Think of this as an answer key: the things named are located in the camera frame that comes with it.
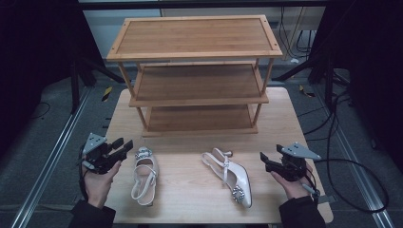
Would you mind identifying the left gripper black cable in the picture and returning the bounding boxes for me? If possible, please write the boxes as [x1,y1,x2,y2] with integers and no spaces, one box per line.
[77,151,89,201]

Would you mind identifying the metal floor rail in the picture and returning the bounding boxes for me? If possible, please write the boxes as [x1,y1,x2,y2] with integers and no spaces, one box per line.
[10,86,93,228]
[312,85,396,228]

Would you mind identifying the thin black floor cable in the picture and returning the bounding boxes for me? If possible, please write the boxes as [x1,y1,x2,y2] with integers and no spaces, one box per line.
[29,101,51,121]

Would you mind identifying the person's right hand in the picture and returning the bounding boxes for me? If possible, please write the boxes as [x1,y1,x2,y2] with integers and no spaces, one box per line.
[270,167,315,200]

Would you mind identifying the hanging black cables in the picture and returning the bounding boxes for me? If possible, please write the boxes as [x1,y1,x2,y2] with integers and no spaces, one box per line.
[278,6,317,61]

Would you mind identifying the black floor cables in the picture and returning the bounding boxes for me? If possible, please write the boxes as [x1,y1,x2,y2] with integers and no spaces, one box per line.
[297,94,336,143]

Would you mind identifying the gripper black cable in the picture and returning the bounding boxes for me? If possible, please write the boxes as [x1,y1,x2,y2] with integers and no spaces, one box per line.
[77,151,89,201]
[300,164,321,205]

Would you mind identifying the black metal stand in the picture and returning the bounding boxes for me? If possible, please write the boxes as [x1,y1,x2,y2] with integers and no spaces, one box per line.
[272,47,351,112]
[68,47,125,115]

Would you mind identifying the yellow black floor tape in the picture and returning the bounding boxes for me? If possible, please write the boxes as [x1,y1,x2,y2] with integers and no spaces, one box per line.
[101,85,113,103]
[298,85,317,99]

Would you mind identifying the wooden three-tier shoe rack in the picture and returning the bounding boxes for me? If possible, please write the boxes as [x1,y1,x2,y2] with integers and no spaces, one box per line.
[106,14,283,139]

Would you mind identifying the white slingback heeled shoe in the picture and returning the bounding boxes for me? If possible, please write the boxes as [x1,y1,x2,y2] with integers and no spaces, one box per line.
[130,145,160,207]
[201,147,254,209]

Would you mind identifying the person's left hand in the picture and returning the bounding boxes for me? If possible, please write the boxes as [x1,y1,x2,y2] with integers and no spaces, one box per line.
[81,161,123,209]

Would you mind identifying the looped black floor cable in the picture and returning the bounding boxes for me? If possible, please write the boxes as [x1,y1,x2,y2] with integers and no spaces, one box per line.
[313,91,391,214]

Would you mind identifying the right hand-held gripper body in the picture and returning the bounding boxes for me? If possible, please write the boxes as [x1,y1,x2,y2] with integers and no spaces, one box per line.
[278,141,322,182]

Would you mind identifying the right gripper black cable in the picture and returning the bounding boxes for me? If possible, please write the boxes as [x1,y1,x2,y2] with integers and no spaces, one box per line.
[300,164,321,205]

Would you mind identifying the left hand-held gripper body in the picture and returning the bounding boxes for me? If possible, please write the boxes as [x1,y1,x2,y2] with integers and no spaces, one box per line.
[80,132,121,175]

